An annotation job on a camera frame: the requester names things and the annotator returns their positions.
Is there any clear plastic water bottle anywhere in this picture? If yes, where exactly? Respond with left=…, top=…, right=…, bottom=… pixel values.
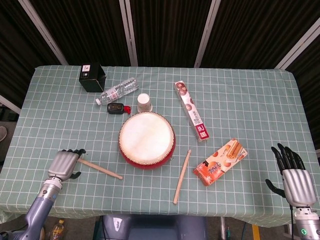
left=94, top=77, right=140, bottom=106

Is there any red drum with white skin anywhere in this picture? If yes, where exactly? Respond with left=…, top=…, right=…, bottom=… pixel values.
left=118, top=111, right=177, bottom=170

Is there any yellow drink bottle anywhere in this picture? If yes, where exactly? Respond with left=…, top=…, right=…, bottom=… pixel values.
left=50, top=219, right=65, bottom=240

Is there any orange biscuit box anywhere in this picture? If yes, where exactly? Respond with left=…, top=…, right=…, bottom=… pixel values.
left=192, top=138, right=249, bottom=187

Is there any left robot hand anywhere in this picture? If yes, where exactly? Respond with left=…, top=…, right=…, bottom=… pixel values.
left=47, top=148, right=87, bottom=183

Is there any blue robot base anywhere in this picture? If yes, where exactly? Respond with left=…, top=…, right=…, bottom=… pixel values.
left=101, top=214, right=208, bottom=240

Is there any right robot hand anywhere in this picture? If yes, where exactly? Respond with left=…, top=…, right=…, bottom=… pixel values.
left=265, top=142, right=317, bottom=207

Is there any wooden drumstick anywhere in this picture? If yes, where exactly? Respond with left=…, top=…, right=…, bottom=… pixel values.
left=77, top=158, right=124, bottom=180
left=173, top=149, right=192, bottom=205

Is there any black cardboard box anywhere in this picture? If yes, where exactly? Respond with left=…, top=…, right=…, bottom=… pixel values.
left=78, top=62, right=107, bottom=93

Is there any long foil wrap box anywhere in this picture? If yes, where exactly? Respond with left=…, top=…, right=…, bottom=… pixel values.
left=174, top=80, right=210, bottom=143

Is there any small black and red bottle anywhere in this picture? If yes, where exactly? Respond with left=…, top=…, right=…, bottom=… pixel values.
left=107, top=102, right=132, bottom=115

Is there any green grid tablecloth table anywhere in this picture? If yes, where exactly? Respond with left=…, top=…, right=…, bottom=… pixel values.
left=0, top=65, right=320, bottom=226

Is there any white paper cup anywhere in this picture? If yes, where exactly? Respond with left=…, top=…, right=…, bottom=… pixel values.
left=136, top=92, right=153, bottom=114

